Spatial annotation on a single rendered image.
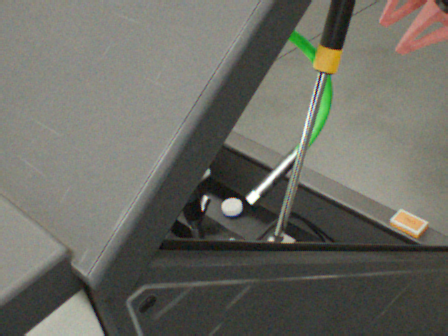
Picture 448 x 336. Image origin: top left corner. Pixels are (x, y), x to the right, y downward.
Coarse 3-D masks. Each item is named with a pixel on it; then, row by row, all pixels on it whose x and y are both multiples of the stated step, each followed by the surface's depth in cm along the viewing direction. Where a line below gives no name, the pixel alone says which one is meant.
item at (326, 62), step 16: (336, 0) 49; (352, 0) 49; (336, 16) 50; (336, 32) 50; (320, 48) 51; (336, 48) 50; (320, 64) 51; (336, 64) 51; (320, 80) 52; (320, 96) 53; (304, 128) 54; (304, 144) 54; (304, 160) 55; (288, 192) 56; (288, 208) 57; (272, 240) 58; (288, 240) 58
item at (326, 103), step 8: (296, 32) 79; (296, 40) 79; (304, 40) 80; (304, 48) 80; (312, 48) 81; (312, 56) 81; (328, 80) 84; (328, 88) 85; (328, 96) 86; (328, 104) 87; (320, 112) 88; (328, 112) 88; (320, 120) 88; (320, 128) 89; (312, 136) 89
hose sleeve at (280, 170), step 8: (296, 152) 90; (288, 160) 90; (280, 168) 91; (288, 168) 91; (272, 176) 91; (280, 176) 91; (264, 184) 91; (272, 184) 91; (256, 192) 92; (264, 192) 91
